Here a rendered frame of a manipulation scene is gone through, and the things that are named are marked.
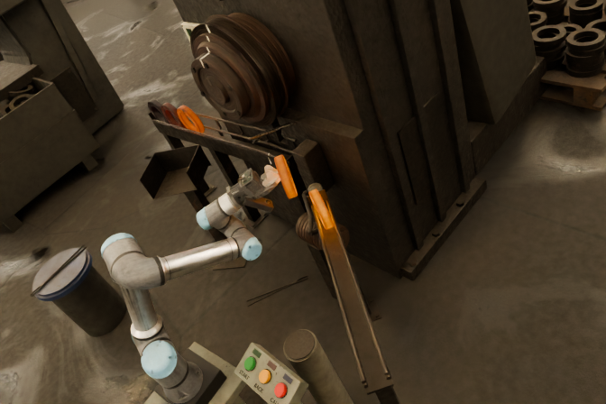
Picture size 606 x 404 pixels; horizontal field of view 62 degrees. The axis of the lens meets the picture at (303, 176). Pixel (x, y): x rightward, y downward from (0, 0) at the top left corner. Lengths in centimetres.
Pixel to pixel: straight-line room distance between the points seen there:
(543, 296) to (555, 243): 29
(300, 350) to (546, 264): 121
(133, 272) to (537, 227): 181
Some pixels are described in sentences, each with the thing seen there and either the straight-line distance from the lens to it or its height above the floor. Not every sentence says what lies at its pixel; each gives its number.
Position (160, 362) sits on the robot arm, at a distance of 193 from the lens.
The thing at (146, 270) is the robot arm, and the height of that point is 96.
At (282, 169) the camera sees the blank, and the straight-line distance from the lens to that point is 169.
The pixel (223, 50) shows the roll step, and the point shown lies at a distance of 191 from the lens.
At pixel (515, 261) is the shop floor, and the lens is 249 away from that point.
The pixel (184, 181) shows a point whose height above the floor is 60.
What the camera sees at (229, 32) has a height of 132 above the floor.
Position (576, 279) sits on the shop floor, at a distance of 244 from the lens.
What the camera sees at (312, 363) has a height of 47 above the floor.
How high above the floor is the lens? 197
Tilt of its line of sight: 38 degrees down
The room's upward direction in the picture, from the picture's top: 24 degrees counter-clockwise
